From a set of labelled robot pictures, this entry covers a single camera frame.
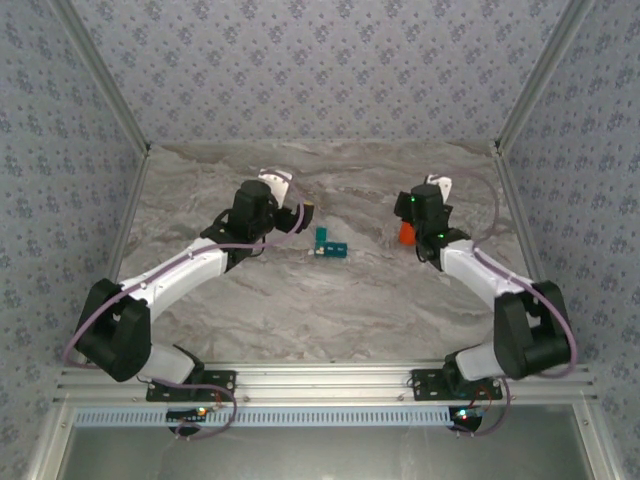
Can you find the teal L-shaped block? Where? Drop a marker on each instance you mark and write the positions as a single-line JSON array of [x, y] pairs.
[[334, 249]]

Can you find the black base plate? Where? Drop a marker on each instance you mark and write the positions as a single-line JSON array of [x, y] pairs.
[[220, 382], [425, 385]]

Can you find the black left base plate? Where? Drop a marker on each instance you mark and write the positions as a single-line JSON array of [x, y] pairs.
[[220, 382]]

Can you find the aluminium frame bar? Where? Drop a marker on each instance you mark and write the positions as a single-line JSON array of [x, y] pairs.
[[521, 210], [49, 445], [593, 445], [130, 210], [106, 75], [542, 75]]

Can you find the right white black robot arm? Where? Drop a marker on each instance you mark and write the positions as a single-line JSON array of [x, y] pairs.
[[475, 272]]

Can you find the small circuit board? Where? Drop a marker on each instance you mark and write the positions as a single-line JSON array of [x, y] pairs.
[[185, 413], [467, 414]]

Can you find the orange pill bottle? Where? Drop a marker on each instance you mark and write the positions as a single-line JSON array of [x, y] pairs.
[[406, 235]]

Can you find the grey metal panel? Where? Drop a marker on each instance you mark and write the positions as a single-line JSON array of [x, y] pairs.
[[320, 455]]

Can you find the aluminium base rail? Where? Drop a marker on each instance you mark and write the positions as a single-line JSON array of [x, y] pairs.
[[320, 382]]

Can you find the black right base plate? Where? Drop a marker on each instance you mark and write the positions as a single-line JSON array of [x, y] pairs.
[[425, 385]]

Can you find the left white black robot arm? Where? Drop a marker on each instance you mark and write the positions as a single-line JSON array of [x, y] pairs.
[[185, 272]]

